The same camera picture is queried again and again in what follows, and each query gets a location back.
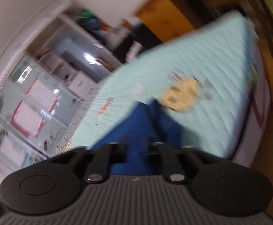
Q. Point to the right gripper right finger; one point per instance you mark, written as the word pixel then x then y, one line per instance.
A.
pixel 163 160

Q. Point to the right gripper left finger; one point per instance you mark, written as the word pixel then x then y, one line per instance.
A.
pixel 100 161

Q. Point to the sliding glass wardrobe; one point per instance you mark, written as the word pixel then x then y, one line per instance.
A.
pixel 35 115

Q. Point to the blue knit sweater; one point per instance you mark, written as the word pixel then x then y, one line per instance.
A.
pixel 145 122

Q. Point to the wooden desk with drawers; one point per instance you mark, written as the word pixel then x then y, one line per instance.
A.
pixel 168 19

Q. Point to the black sofa chair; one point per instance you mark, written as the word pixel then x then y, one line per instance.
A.
pixel 135 43

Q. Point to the white drawer cabinet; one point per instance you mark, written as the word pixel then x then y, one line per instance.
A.
pixel 82 85

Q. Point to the mint bee-print quilt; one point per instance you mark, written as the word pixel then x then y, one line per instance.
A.
pixel 203 80

